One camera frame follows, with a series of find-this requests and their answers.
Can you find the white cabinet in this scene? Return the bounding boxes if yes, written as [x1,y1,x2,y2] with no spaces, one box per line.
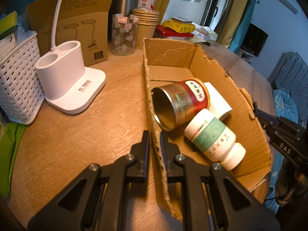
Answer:
[238,48,257,64]

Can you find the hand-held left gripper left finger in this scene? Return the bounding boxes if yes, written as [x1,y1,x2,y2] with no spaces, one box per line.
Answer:
[27,130,150,231]

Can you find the brown lamp carton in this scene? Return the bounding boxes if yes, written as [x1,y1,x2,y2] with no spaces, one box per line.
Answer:
[26,0,117,67]

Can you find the black monitor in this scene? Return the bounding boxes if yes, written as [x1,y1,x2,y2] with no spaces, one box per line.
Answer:
[241,23,269,57]

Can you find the white tissue box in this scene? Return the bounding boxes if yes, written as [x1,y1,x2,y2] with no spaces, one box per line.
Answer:
[192,25,218,41]

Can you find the green pack of paper cups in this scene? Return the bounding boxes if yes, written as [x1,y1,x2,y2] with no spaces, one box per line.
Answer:
[0,121,27,196]

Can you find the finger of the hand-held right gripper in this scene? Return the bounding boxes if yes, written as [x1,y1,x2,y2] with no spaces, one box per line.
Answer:
[253,102,280,126]

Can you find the white block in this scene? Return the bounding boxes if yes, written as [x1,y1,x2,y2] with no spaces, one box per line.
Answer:
[0,32,17,51]

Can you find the white desk lamp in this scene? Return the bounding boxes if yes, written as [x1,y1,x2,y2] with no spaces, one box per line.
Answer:
[35,0,107,115]

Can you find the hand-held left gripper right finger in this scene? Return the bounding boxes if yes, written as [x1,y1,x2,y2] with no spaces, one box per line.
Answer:
[159,132,281,231]

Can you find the steel thermos flask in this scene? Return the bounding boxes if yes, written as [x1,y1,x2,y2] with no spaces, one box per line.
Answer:
[112,0,139,24]

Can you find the yellow printed packet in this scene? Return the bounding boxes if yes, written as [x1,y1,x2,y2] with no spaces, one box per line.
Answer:
[162,20,196,33]

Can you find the grey padded headboard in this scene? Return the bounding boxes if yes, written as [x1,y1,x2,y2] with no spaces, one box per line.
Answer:
[267,51,308,126]

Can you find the white woven plastic basket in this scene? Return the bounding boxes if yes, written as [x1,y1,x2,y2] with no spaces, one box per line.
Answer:
[0,32,46,126]

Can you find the light blue blanket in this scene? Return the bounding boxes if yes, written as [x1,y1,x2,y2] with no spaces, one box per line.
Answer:
[266,80,301,198]

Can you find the floral glass jar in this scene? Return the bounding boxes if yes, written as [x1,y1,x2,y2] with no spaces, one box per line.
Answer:
[111,13,139,56]

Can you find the black sliding door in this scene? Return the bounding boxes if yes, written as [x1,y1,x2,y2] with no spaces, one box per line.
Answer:
[200,0,231,27]

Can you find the white round-marked pad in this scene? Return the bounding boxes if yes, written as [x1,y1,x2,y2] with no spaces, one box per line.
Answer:
[171,16,193,24]

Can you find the cardboard box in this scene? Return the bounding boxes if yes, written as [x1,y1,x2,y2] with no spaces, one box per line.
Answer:
[143,37,272,222]

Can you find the clear plastic bags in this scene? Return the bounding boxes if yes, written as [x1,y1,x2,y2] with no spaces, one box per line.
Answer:
[14,10,39,39]

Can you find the stack of brown paper cups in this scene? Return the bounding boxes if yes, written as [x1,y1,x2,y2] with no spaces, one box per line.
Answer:
[132,8,160,50]

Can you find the gold metal can red label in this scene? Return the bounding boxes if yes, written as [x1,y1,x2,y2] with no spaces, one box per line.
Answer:
[151,78,211,132]

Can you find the teal curtain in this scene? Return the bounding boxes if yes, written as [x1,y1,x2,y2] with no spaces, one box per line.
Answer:
[228,0,259,52]

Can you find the yellow green sponge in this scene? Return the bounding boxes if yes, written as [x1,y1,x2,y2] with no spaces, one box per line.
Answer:
[0,11,19,40]

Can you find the white small box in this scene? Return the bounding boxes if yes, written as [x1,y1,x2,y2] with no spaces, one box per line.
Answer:
[203,82,233,121]

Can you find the white bottle green label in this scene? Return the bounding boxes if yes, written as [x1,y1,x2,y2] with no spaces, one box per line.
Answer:
[184,108,246,171]

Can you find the red book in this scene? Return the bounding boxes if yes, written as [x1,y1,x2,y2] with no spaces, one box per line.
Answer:
[154,25,195,38]

